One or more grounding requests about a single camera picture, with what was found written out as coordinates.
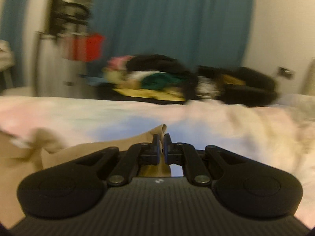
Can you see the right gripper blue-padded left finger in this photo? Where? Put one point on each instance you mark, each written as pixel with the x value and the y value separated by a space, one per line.
pixel 130 164

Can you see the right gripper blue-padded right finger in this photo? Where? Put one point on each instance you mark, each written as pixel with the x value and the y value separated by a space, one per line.
pixel 186 155

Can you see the tan printed t-shirt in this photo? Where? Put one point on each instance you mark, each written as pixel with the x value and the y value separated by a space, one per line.
pixel 49 181

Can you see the pile of mixed clothes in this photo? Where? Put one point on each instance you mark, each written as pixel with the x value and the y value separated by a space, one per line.
pixel 153 78

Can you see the dark armchair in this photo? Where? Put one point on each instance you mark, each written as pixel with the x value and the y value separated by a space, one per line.
pixel 241 86

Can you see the pastel tie-dye duvet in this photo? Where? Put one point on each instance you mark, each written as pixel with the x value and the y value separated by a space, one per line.
pixel 280 135

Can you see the red bag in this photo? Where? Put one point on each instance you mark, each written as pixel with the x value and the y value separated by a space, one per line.
pixel 88 47

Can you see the blue curtain right panel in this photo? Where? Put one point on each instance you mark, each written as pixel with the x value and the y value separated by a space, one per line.
pixel 196 32

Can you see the blue curtain panel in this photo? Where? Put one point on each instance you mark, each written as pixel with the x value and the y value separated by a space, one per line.
pixel 196 32
pixel 12 22

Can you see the quilted beige headboard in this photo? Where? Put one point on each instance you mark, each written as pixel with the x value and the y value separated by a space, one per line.
pixel 309 82

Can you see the white dressing table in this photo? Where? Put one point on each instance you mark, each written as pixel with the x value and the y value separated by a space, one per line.
pixel 7 62

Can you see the blue curtain left panel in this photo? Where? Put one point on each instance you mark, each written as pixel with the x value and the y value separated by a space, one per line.
pixel 12 22

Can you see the wall socket with charger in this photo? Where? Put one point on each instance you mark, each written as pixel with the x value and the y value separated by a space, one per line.
pixel 286 73

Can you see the silver tripod with camera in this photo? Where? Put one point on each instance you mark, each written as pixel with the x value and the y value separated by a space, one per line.
pixel 68 26

